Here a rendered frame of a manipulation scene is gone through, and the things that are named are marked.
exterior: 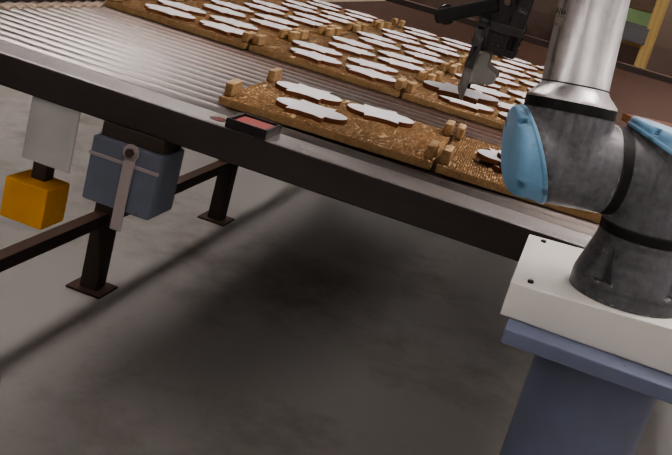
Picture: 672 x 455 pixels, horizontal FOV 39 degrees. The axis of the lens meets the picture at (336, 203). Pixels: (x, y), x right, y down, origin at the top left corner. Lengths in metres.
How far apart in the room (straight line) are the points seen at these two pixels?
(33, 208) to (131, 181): 0.21
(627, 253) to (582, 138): 0.17
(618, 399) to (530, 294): 0.18
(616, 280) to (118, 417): 1.54
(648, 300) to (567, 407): 0.18
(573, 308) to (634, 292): 0.08
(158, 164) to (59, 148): 0.21
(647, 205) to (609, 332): 0.17
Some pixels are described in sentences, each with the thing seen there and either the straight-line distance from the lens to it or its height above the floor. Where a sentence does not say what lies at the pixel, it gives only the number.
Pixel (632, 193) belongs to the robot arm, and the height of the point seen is 1.07.
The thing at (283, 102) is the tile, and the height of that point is 0.95.
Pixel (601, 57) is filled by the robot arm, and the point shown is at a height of 1.22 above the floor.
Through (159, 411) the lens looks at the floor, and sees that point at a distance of 2.55.
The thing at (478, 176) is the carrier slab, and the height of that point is 0.94.
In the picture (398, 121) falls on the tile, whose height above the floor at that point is 0.95.
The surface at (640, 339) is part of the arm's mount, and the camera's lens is 1.26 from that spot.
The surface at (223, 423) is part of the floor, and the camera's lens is 2.56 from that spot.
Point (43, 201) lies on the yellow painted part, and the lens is 1.82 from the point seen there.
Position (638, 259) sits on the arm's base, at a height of 0.99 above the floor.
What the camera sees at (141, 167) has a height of 0.80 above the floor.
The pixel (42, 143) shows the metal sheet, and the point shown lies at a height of 0.77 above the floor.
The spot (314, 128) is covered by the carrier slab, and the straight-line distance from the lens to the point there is 1.72.
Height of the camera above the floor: 1.29
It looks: 16 degrees down
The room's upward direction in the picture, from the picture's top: 15 degrees clockwise
